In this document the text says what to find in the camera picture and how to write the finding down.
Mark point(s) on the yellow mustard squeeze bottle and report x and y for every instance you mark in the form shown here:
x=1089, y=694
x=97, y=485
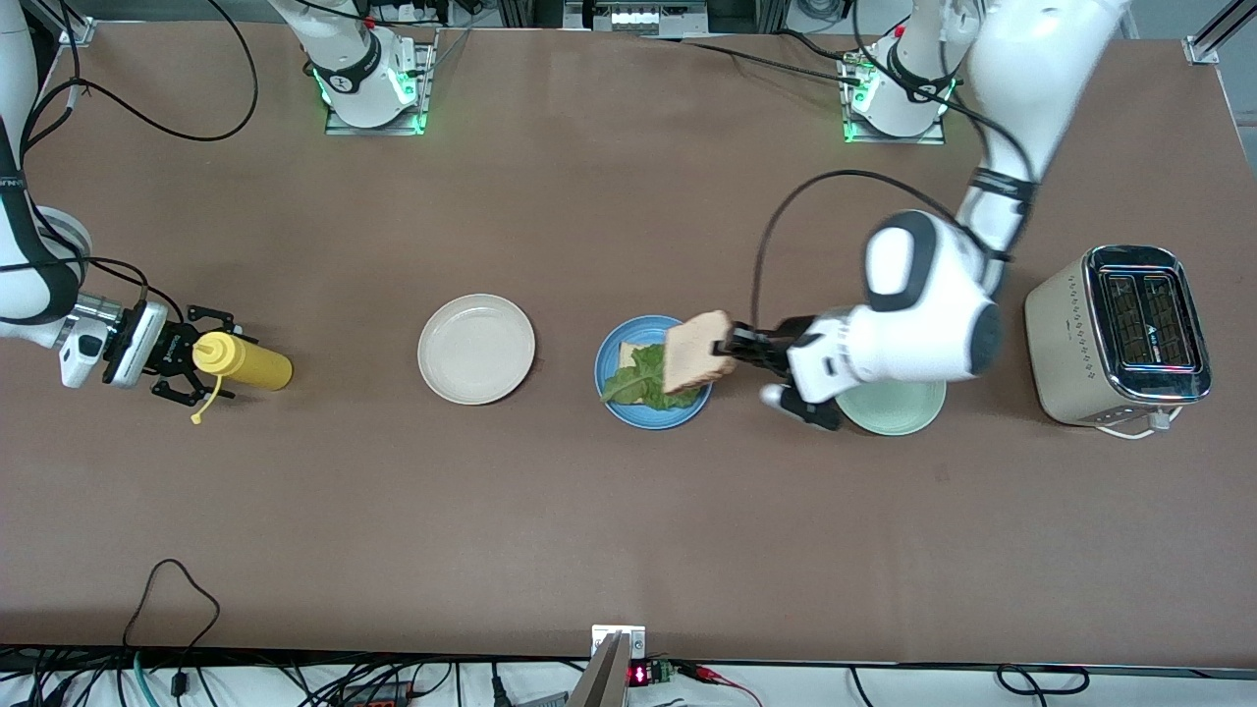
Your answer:
x=255, y=365

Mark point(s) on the toasted bread slice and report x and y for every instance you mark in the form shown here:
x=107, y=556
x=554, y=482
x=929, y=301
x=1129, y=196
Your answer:
x=697, y=353
x=630, y=352

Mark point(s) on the green lettuce leaf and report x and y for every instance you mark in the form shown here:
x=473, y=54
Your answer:
x=638, y=378

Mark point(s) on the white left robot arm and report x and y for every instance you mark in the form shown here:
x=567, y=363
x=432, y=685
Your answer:
x=933, y=304

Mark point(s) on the light green round plate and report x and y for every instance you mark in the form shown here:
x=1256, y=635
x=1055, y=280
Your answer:
x=903, y=412

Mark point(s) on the blue round plate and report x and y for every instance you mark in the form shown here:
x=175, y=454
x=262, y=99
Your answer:
x=648, y=420

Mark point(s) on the beige round plate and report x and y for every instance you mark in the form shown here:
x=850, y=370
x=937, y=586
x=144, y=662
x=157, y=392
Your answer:
x=476, y=350

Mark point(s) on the cream chrome toaster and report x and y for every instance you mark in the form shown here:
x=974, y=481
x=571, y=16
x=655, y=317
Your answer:
x=1065, y=353

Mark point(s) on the circuit board with red display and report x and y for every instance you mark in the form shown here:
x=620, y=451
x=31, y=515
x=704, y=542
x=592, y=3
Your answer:
x=650, y=674

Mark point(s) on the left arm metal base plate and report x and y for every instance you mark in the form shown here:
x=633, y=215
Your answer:
x=933, y=137

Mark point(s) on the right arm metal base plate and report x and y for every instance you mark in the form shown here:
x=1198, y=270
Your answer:
x=424, y=83

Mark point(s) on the aluminium frame profile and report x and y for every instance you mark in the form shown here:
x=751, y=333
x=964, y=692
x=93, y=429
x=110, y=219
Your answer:
x=1208, y=44
x=79, y=27

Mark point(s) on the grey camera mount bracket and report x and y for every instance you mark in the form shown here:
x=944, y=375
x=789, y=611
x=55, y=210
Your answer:
x=614, y=643

